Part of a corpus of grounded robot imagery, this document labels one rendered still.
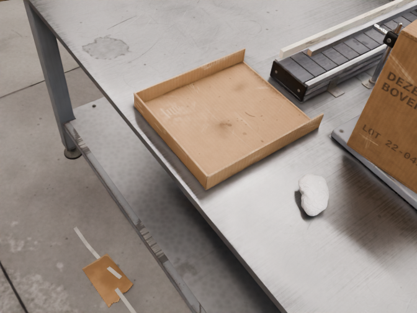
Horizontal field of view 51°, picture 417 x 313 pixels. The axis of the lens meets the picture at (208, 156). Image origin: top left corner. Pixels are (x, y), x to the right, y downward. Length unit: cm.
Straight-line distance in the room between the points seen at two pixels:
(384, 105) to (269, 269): 35
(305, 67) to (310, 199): 35
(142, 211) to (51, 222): 43
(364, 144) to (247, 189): 25
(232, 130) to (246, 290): 63
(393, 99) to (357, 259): 28
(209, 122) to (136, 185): 70
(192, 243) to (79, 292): 45
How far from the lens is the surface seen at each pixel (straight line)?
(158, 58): 107
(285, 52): 99
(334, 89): 106
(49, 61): 160
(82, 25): 119
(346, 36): 100
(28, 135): 210
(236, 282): 139
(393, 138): 85
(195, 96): 96
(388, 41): 104
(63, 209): 181
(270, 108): 96
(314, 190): 80
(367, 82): 111
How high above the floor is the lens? 148
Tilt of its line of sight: 50 degrees down
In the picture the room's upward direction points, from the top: 7 degrees clockwise
